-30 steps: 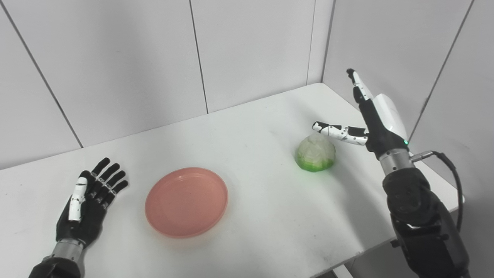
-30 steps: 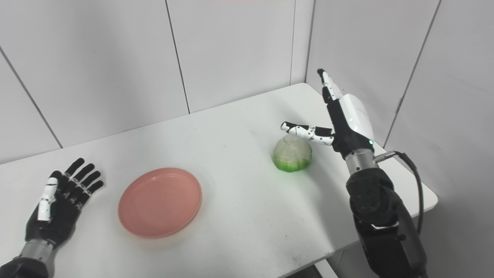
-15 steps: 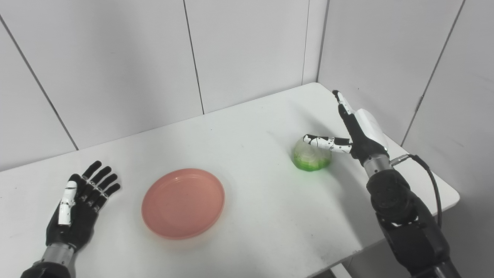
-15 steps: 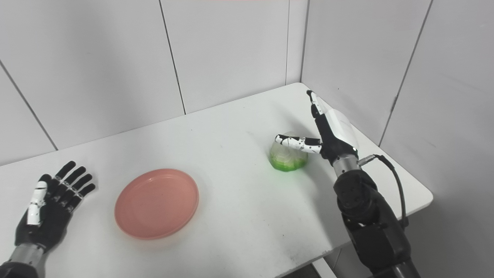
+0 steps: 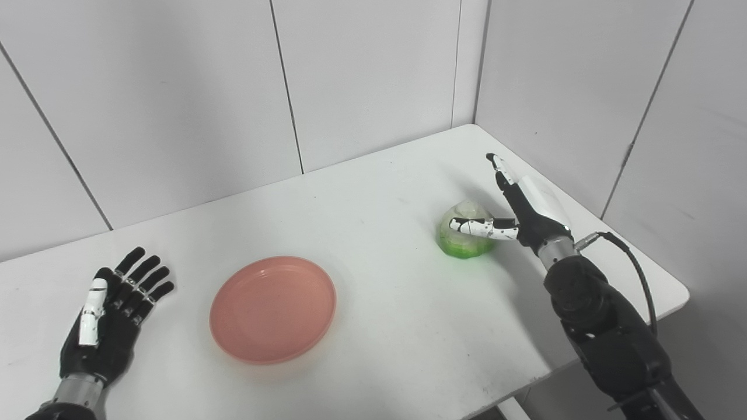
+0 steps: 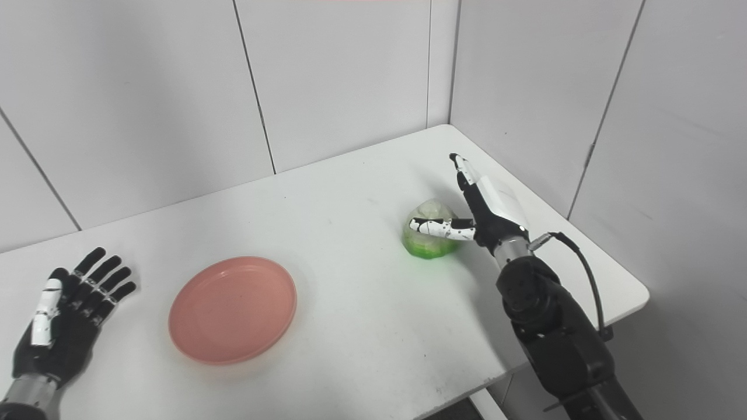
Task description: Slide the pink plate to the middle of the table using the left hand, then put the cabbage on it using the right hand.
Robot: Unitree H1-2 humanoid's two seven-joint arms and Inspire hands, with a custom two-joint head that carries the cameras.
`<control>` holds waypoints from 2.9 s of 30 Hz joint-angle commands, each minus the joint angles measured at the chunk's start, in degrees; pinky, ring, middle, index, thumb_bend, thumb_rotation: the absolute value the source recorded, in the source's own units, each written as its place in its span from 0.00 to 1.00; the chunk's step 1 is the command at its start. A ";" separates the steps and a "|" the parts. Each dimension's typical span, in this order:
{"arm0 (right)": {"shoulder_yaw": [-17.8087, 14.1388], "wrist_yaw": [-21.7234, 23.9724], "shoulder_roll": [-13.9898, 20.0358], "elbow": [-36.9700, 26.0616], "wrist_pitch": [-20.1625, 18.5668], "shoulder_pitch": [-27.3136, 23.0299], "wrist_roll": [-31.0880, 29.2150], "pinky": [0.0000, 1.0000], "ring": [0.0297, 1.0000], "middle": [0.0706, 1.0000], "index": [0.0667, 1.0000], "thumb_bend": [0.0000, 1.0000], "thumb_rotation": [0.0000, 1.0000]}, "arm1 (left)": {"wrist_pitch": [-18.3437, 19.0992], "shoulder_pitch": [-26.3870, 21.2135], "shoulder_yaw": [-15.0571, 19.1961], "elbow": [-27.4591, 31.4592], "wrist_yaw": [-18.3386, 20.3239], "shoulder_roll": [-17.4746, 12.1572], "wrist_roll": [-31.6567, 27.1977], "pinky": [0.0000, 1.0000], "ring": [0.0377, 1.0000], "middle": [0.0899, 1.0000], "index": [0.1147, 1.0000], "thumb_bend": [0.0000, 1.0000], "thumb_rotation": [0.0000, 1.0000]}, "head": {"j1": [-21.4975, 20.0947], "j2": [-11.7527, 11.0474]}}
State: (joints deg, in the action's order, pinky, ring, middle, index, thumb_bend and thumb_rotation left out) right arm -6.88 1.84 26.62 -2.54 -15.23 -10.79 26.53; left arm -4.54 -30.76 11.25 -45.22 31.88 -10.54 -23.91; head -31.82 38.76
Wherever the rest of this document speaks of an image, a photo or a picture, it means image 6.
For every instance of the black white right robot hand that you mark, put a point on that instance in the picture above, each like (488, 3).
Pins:
(496, 224)

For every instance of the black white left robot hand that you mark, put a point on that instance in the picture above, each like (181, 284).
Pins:
(64, 344)

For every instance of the green white cabbage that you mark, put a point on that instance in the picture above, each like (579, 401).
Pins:
(429, 245)

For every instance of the pink round plate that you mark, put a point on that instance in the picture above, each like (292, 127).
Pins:
(233, 309)

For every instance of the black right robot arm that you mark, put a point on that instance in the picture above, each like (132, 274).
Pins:
(554, 326)

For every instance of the white table frame bar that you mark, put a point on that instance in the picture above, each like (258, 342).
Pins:
(487, 405)

